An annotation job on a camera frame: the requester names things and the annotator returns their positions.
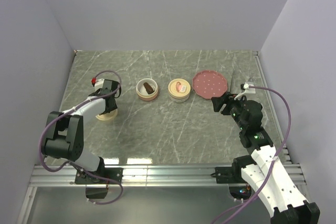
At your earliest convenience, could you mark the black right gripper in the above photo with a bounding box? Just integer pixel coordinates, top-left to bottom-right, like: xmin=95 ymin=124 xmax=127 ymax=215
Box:
xmin=210 ymin=91 xmax=248 ymax=130

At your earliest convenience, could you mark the brown ridged food piece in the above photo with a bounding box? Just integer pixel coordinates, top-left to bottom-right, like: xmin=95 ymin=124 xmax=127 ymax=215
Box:
xmin=143 ymin=82 xmax=155 ymax=95

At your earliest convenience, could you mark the cream lid with label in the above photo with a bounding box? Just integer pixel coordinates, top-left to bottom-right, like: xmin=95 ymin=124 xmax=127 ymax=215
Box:
xmin=168 ymin=78 xmax=191 ymax=97

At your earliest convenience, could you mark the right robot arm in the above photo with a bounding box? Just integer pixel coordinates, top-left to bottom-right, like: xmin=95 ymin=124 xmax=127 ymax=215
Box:
xmin=211 ymin=92 xmax=320 ymax=223

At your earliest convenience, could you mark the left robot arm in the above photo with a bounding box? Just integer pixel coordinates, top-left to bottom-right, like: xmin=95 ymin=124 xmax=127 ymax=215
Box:
xmin=39 ymin=79 xmax=121 ymax=183

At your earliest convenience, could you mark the pink bowl white inside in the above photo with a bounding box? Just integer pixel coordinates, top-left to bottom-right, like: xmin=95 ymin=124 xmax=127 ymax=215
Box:
xmin=136 ymin=78 xmax=159 ymax=101

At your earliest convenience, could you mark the pink octagonal plate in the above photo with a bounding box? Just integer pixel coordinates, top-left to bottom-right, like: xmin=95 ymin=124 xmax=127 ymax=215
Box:
xmin=192 ymin=70 xmax=228 ymax=100

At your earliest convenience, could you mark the steel bowl red band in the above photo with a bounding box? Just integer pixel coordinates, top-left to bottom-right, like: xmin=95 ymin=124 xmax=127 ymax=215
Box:
xmin=169 ymin=94 xmax=190 ymax=103

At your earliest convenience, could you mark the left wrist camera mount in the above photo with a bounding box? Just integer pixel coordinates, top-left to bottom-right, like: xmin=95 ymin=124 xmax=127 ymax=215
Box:
xmin=91 ymin=78 xmax=104 ymax=91

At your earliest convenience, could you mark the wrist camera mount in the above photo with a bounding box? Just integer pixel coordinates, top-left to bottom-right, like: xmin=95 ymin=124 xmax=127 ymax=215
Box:
xmin=234 ymin=82 xmax=256 ymax=100
xmin=91 ymin=78 xmax=104 ymax=91

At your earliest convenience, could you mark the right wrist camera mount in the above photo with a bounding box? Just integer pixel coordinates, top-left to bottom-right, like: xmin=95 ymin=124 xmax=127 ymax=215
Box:
xmin=234 ymin=82 xmax=256 ymax=100

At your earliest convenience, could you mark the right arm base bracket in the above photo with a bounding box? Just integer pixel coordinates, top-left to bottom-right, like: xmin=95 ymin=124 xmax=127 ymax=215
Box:
xmin=210 ymin=166 xmax=245 ymax=184

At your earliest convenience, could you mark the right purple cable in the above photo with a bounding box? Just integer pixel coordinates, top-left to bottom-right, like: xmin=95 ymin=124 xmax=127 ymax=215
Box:
xmin=209 ymin=85 xmax=292 ymax=224

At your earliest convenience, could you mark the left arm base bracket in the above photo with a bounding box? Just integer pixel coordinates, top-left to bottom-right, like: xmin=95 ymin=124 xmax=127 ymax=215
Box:
xmin=74 ymin=167 xmax=123 ymax=205

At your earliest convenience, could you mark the aluminium front rail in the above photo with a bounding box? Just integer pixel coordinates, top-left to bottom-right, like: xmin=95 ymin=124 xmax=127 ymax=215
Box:
xmin=28 ymin=163 xmax=307 ymax=188

